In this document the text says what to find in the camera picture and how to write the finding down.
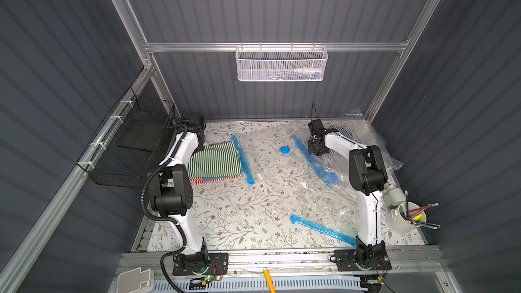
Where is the red white striped tank top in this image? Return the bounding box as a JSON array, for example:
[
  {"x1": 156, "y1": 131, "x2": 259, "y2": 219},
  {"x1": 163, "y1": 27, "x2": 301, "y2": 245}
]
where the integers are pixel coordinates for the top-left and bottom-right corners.
[{"x1": 189, "y1": 175, "x2": 240, "y2": 184}]

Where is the orange pencil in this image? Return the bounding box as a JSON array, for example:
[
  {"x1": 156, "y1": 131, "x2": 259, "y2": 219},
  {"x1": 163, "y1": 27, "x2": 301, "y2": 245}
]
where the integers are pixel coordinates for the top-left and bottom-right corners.
[{"x1": 263, "y1": 269, "x2": 276, "y2": 293}]

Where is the clear blue-zip vacuum bag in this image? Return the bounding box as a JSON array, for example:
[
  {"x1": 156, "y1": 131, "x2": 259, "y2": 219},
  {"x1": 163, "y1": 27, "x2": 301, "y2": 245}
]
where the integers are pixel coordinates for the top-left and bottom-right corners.
[{"x1": 289, "y1": 214, "x2": 357, "y2": 246}]

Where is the vacuum bag with navy striped garment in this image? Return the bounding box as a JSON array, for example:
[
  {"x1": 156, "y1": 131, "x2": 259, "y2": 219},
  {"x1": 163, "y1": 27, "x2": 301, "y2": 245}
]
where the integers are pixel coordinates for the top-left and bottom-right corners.
[{"x1": 328, "y1": 107, "x2": 404, "y2": 172}]

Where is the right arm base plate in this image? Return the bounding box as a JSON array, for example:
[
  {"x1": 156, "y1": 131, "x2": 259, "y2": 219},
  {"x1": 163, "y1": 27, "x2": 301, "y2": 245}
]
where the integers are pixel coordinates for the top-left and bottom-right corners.
[{"x1": 329, "y1": 248, "x2": 392, "y2": 272}]

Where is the blue garment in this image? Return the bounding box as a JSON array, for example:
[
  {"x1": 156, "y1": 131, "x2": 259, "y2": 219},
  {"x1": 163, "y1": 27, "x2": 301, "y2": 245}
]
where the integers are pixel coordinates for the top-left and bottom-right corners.
[{"x1": 202, "y1": 174, "x2": 242, "y2": 183}]

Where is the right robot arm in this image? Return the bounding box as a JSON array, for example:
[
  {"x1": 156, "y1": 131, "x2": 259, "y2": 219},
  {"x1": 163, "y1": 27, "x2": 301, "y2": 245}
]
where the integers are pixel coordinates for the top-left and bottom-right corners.
[{"x1": 307, "y1": 119, "x2": 387, "y2": 247}]

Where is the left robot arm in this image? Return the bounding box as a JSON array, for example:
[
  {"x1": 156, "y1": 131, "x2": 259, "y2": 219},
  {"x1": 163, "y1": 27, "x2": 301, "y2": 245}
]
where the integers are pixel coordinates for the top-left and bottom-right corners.
[{"x1": 141, "y1": 114, "x2": 206, "y2": 256}]

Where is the black corrugated cable conduit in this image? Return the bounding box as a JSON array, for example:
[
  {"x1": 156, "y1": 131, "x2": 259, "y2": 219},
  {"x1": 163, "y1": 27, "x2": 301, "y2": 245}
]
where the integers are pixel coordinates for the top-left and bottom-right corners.
[{"x1": 140, "y1": 162, "x2": 188, "y2": 293}]

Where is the white wire wall basket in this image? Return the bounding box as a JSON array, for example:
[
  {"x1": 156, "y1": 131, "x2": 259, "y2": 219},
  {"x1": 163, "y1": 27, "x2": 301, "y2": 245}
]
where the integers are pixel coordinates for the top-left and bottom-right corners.
[{"x1": 235, "y1": 46, "x2": 328, "y2": 82}]

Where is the black wire wall basket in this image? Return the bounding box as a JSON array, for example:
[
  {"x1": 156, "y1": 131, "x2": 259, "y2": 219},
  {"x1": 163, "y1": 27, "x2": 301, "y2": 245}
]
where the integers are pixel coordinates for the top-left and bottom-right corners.
[{"x1": 77, "y1": 90, "x2": 175, "y2": 189}]

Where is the white pen cup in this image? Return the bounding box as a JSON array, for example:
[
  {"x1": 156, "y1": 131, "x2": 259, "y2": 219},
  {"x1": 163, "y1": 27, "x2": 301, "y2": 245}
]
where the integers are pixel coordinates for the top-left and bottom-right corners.
[{"x1": 386, "y1": 202, "x2": 427, "y2": 234}]

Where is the green white striped garment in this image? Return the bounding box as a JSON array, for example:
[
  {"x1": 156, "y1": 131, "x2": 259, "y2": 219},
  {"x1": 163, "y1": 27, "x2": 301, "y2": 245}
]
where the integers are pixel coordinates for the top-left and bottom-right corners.
[{"x1": 187, "y1": 141, "x2": 242, "y2": 179}]

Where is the white plastic holder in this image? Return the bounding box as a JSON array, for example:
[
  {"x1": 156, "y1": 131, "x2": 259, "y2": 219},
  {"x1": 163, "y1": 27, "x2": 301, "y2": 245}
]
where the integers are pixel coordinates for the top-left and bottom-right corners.
[{"x1": 116, "y1": 267, "x2": 155, "y2": 293}]

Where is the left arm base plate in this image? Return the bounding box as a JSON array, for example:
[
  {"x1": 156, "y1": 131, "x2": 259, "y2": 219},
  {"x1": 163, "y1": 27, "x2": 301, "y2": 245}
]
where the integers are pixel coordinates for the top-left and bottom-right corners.
[{"x1": 172, "y1": 253, "x2": 229, "y2": 276}]

